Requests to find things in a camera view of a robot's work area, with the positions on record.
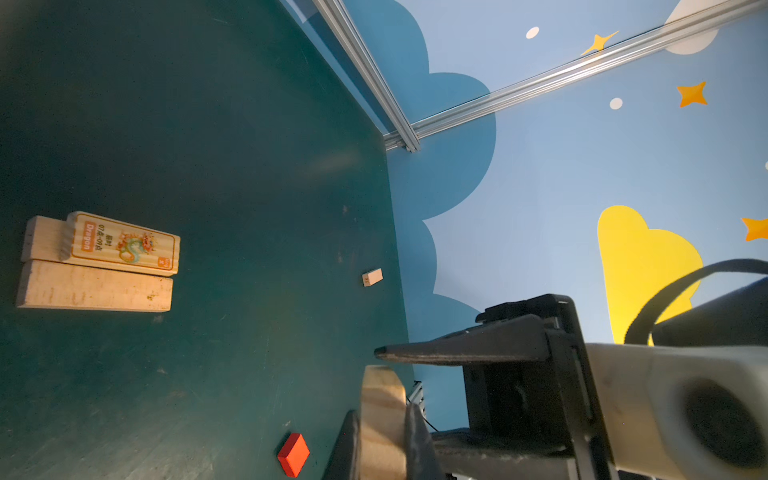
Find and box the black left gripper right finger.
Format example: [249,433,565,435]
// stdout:
[405,404,446,480]

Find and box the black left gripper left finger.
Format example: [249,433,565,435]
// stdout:
[322,410,360,480]

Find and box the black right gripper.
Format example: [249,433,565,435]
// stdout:
[374,294,618,479]

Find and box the printed wood block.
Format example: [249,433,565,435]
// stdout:
[59,211,181,277]

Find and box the wood block numbered 31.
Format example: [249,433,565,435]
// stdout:
[21,216,67,262]

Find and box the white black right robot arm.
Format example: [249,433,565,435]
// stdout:
[376,280,767,479]

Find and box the red cube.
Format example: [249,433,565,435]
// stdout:
[277,433,310,478]

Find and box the aluminium right corner post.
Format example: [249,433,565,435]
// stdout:
[411,0,767,140]

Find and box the aluminium back frame rail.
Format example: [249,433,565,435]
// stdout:
[314,0,421,152]

